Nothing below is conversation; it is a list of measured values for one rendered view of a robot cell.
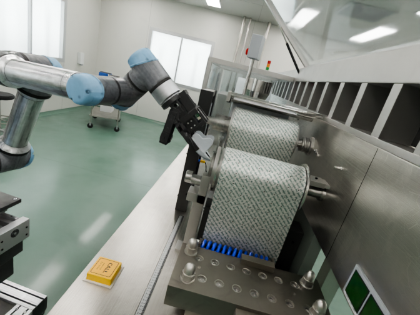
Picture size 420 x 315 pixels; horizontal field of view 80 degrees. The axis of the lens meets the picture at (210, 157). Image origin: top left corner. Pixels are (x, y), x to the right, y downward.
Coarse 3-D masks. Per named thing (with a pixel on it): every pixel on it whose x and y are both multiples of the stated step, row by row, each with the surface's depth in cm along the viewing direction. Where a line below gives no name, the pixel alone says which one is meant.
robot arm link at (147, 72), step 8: (144, 48) 68; (136, 56) 67; (144, 56) 67; (152, 56) 69; (136, 64) 67; (144, 64) 67; (152, 64) 68; (160, 64) 70; (136, 72) 69; (144, 72) 68; (152, 72) 68; (160, 72) 68; (136, 80) 69; (144, 80) 69; (152, 80) 68; (160, 80) 68; (144, 88) 71; (152, 88) 69
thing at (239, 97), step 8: (232, 96) 92; (240, 96) 92; (248, 96) 95; (256, 104) 91; (264, 104) 92; (272, 104) 91; (280, 104) 94; (288, 112) 91; (296, 112) 91; (304, 112) 91; (312, 112) 94
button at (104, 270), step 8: (96, 264) 71; (104, 264) 72; (112, 264) 73; (120, 264) 73; (88, 272) 68; (96, 272) 69; (104, 272) 69; (112, 272) 70; (96, 280) 68; (104, 280) 68; (112, 280) 70
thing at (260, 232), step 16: (224, 208) 72; (240, 208) 72; (208, 224) 74; (224, 224) 74; (240, 224) 73; (256, 224) 73; (272, 224) 72; (288, 224) 71; (208, 240) 76; (224, 240) 75; (240, 240) 75; (256, 240) 74; (272, 240) 73; (272, 256) 75
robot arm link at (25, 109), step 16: (48, 64) 86; (16, 96) 90; (32, 96) 88; (48, 96) 92; (16, 112) 92; (32, 112) 93; (16, 128) 95; (32, 128) 99; (0, 144) 98; (16, 144) 99; (16, 160) 102; (32, 160) 110
